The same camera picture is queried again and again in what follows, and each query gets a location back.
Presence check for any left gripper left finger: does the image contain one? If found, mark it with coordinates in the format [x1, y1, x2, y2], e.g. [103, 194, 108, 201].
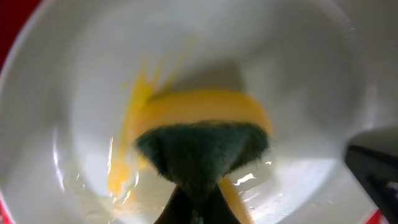
[154, 186, 192, 224]

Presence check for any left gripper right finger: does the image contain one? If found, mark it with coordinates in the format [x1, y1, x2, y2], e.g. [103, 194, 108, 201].
[203, 186, 240, 224]

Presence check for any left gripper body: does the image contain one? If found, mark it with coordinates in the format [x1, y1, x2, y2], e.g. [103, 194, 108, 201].
[345, 126, 397, 224]

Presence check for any green yellow sponge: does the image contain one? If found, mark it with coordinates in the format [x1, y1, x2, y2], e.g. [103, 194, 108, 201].
[132, 88, 274, 224]

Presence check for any mint green plate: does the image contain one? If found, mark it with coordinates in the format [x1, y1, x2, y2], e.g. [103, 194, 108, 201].
[0, 0, 398, 224]

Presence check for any red plastic tray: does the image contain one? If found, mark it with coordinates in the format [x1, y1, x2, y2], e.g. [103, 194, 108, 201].
[0, 0, 389, 224]

